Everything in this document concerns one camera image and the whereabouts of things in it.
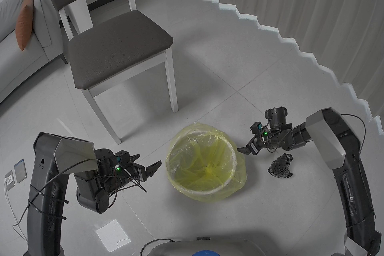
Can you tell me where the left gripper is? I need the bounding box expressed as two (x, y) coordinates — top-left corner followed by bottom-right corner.
(124, 153), (163, 184)

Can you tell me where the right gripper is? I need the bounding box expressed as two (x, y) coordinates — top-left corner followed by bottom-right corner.
(246, 136), (268, 157)

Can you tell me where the black plastic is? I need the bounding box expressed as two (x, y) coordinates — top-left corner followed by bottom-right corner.
(267, 153), (294, 180)

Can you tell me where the yellow plastic bag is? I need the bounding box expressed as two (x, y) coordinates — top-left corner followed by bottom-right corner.
(166, 122), (247, 204)

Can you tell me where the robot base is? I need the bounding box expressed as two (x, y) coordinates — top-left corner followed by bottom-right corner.
(147, 236), (266, 256)

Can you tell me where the white trash bin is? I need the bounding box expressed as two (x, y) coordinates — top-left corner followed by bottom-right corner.
(166, 128), (238, 196)

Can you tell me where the grey white chair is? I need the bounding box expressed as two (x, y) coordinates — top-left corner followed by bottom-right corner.
(47, 0), (179, 144)

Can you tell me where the pale grey sofa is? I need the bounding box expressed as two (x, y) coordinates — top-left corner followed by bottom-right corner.
(0, 0), (69, 105)

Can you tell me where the orange cushion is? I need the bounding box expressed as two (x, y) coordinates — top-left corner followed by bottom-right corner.
(16, 0), (35, 52)

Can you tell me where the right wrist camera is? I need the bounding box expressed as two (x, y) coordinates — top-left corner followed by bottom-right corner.
(250, 121), (269, 137)

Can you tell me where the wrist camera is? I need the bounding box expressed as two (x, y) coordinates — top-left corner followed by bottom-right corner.
(250, 121), (269, 137)
(115, 151), (130, 167)

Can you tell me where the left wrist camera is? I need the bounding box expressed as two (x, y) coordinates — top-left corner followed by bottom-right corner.
(115, 151), (130, 167)

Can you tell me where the black cable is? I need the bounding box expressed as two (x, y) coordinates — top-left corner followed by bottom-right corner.
(340, 114), (367, 158)
(12, 159), (99, 227)
(140, 238), (176, 254)

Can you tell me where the white cable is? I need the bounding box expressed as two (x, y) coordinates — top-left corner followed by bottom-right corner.
(4, 178), (29, 242)

